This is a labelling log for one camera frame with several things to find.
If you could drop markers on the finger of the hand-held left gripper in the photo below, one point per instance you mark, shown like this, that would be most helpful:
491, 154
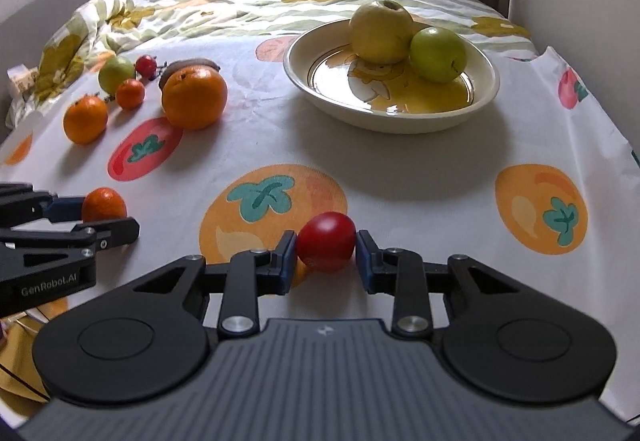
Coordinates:
65, 210
112, 230

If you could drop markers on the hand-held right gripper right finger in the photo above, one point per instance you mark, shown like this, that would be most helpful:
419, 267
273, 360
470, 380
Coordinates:
366, 266

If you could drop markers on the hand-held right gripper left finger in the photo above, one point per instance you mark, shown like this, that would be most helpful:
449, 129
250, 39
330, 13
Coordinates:
286, 266

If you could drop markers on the dimpled orange tangerine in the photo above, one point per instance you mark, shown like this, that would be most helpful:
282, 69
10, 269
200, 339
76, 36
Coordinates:
104, 204

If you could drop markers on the medium orange tangerine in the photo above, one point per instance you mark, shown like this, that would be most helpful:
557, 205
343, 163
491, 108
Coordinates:
85, 120

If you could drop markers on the large orange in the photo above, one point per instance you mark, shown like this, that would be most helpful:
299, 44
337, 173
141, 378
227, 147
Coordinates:
195, 97

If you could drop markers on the cream ceramic bowl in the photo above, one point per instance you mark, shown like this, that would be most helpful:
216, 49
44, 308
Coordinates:
345, 101

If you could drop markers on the fruit printed white tablecloth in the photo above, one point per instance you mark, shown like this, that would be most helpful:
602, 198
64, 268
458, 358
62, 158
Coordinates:
400, 181

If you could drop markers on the small orange tangerine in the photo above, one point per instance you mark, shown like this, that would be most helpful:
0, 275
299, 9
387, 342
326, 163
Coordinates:
130, 94

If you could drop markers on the small white carton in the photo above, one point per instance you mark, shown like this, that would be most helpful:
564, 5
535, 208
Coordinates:
20, 80

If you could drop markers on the small green apple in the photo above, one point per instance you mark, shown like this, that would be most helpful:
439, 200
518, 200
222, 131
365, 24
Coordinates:
116, 72

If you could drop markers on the small red cherry tomato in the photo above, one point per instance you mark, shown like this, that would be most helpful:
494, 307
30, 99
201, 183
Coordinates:
146, 65

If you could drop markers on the brown oval fruit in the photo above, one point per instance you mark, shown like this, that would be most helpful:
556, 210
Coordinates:
175, 68

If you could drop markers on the beige upholstered headboard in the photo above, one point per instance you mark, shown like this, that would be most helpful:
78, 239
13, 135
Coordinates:
45, 1

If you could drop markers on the floral striped blanket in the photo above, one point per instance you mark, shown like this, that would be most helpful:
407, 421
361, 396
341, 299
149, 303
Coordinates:
210, 16

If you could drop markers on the large yellow apple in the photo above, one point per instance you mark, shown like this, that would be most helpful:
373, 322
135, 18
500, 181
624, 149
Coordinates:
381, 31

